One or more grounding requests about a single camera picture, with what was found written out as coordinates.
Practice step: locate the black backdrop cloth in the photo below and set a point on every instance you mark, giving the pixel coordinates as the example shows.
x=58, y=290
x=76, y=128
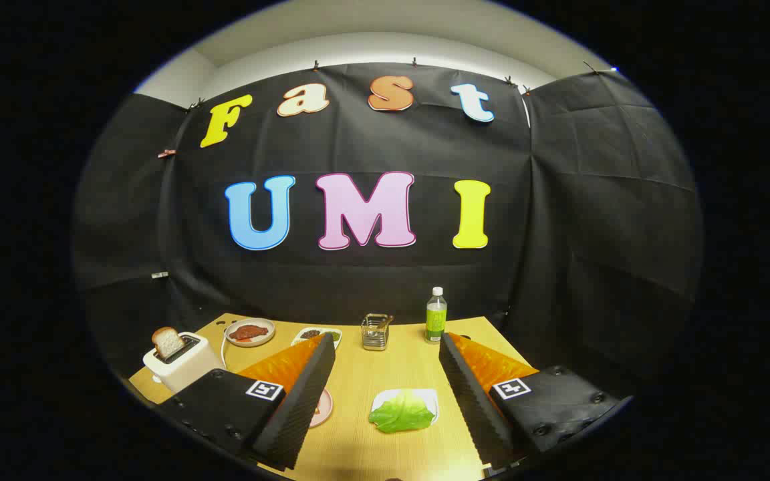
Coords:
x=358, y=147

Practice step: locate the green label bottle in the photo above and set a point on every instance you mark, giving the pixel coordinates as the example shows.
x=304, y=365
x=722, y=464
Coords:
x=436, y=321

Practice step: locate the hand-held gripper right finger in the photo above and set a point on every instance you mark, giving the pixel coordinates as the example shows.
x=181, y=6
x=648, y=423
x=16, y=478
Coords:
x=472, y=401

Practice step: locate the pink round plate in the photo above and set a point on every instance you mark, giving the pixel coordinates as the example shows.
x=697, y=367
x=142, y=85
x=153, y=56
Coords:
x=323, y=407

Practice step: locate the toasted bread slice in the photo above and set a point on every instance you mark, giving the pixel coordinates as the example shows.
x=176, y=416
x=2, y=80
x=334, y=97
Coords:
x=168, y=342

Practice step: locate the white square plate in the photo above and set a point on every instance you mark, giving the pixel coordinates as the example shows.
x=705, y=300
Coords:
x=425, y=397

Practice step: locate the cream toaster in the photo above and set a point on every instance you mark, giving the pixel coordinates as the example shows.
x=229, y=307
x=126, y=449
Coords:
x=188, y=371

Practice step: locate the beige round plate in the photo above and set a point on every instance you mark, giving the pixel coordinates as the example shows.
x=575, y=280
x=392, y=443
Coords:
x=266, y=339

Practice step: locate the white divided dish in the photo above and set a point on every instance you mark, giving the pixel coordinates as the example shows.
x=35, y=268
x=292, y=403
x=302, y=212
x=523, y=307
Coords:
x=311, y=333

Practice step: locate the green lettuce leaf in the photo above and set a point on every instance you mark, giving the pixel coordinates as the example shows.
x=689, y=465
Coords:
x=402, y=413

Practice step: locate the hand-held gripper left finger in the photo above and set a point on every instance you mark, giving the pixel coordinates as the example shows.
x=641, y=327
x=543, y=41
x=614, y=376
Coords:
x=305, y=401

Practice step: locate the brown meat steak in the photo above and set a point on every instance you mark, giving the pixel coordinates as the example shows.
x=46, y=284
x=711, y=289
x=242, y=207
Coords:
x=248, y=331

